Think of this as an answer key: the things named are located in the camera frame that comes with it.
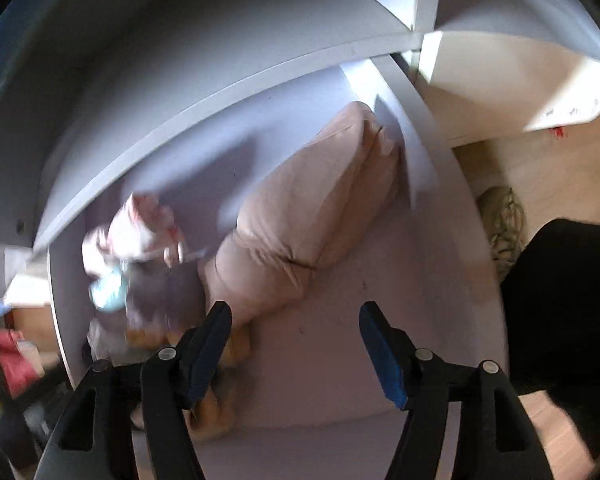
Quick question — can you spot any red cloth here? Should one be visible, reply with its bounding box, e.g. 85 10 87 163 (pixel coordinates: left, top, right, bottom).
0 330 40 398

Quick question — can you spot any teal fluffy sock bundle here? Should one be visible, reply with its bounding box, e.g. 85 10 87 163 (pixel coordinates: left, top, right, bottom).
88 266 130 312

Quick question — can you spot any yellow cream cloth bundle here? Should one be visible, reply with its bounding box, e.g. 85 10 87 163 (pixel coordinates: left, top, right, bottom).
124 318 251 443

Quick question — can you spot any white cabinet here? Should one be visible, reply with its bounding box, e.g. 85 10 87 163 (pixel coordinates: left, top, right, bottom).
0 0 600 261

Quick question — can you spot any white drawer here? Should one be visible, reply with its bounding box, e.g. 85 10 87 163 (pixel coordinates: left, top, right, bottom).
48 56 506 479

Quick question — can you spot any large pink beige cloth roll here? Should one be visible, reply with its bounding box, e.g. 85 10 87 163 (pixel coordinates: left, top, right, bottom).
199 101 400 326

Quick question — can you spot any grey lilac sock roll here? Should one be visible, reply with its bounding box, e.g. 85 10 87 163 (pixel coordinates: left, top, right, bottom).
125 260 206 333

